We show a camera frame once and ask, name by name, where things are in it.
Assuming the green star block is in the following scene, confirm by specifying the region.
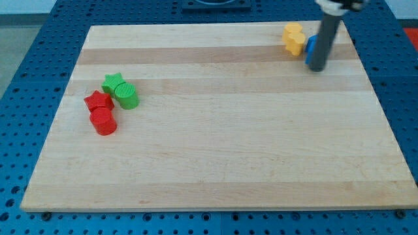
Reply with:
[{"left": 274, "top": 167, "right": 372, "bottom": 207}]
[{"left": 101, "top": 72, "right": 125, "bottom": 98}]

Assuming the red cylinder block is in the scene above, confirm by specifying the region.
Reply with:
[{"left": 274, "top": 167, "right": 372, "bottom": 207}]
[{"left": 89, "top": 108, "right": 117, "bottom": 136}]

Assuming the yellow hexagon block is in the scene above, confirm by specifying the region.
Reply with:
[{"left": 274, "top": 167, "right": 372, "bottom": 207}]
[{"left": 282, "top": 22, "right": 303, "bottom": 44}]

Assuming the yellow heart block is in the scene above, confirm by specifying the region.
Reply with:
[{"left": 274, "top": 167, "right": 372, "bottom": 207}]
[{"left": 285, "top": 32, "right": 306, "bottom": 56}]

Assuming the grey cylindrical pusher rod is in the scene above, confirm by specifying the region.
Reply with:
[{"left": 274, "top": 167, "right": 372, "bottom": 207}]
[{"left": 308, "top": 13, "right": 342, "bottom": 72}]

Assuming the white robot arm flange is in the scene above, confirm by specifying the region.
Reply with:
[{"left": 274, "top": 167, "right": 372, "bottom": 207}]
[{"left": 315, "top": 0, "right": 370, "bottom": 16}]

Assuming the blue block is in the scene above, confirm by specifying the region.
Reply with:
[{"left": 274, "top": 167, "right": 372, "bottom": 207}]
[{"left": 305, "top": 35, "right": 317, "bottom": 65}]

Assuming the red star block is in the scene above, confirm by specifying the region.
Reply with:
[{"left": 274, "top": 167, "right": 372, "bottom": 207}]
[{"left": 84, "top": 90, "right": 114, "bottom": 112}]

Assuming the green cylinder block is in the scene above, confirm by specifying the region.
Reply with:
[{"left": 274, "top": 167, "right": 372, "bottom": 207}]
[{"left": 115, "top": 83, "right": 139, "bottom": 110}]

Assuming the wooden board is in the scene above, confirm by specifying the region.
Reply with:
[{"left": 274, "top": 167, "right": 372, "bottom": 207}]
[{"left": 21, "top": 22, "right": 417, "bottom": 213}]

